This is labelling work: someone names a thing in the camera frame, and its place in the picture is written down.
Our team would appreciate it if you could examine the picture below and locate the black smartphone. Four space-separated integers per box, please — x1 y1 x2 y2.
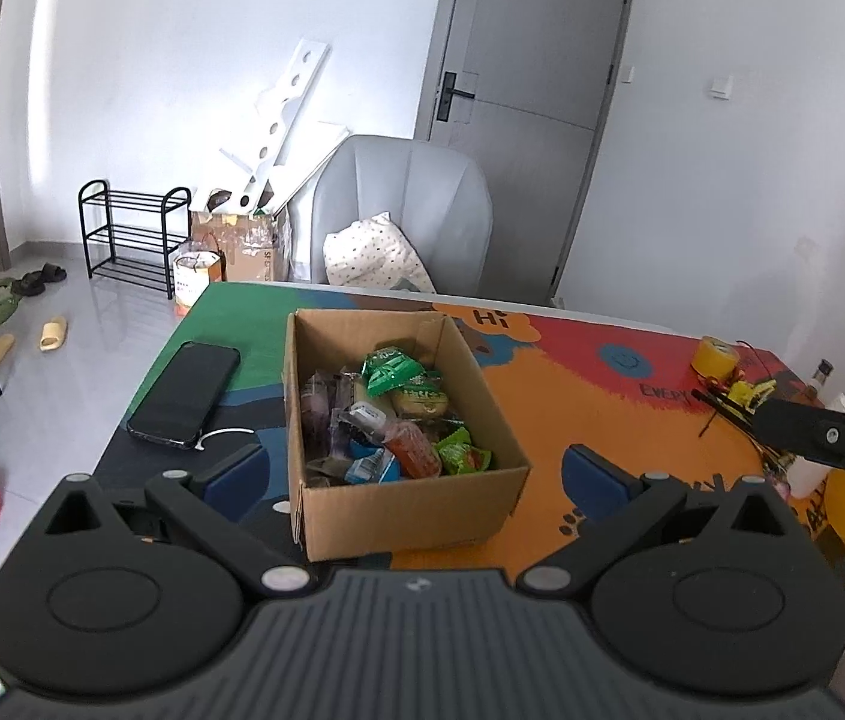
126 341 242 451

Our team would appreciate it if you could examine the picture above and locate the black shoe rack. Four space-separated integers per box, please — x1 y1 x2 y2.
79 180 193 299

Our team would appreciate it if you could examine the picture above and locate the blue snack packet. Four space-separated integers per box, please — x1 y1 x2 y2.
347 450 401 485

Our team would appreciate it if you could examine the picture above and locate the cardboard box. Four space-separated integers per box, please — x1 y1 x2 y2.
283 307 532 563

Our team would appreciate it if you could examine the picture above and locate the bundle of black rods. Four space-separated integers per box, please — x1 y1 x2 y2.
688 388 760 436

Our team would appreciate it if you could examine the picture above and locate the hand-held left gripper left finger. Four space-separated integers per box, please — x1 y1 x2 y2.
17 444 318 601

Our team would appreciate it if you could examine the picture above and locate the dotted white pillow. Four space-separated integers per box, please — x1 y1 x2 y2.
323 212 437 293

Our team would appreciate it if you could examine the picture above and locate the clear sandwich cake packet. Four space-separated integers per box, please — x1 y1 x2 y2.
392 386 446 419

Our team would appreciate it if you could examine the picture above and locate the white board with holes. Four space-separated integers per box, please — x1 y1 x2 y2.
219 37 333 211

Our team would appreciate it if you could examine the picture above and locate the white paint bucket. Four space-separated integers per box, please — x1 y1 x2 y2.
171 247 224 316

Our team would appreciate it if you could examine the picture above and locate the grey door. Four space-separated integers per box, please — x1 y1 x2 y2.
414 0 637 308

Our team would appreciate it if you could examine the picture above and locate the lime green snack packet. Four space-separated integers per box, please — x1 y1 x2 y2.
433 427 493 475

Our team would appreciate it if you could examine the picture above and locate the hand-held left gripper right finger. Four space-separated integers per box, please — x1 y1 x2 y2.
516 446 809 595

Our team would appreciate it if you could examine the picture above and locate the red snack packet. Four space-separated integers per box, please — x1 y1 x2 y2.
384 420 442 479

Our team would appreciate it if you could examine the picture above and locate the black door handle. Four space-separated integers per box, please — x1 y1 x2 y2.
433 72 476 121

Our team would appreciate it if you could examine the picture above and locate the grey armchair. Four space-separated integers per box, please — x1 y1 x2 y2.
294 135 494 297

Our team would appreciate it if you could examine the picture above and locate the long purple snack packet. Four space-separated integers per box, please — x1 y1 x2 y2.
302 371 337 458

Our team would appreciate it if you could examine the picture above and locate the taped cardboard carton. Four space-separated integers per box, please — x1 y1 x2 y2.
190 210 292 282

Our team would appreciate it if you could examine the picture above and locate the white flat panel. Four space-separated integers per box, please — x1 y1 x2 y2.
272 124 352 211

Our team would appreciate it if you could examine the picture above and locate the dark green snack packet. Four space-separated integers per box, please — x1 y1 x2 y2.
360 345 423 395

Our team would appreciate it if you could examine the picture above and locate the colourful printed table mat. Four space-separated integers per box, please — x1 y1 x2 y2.
96 281 843 571

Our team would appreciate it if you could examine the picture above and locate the yellow clip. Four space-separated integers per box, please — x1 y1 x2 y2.
726 379 777 410

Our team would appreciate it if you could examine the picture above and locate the yellow tape roll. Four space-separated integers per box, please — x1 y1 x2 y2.
692 335 740 377

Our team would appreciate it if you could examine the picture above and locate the amber glass bottle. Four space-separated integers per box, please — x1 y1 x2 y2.
804 358 835 402

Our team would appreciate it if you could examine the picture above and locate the white paper towel roll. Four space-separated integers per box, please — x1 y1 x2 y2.
786 394 845 500

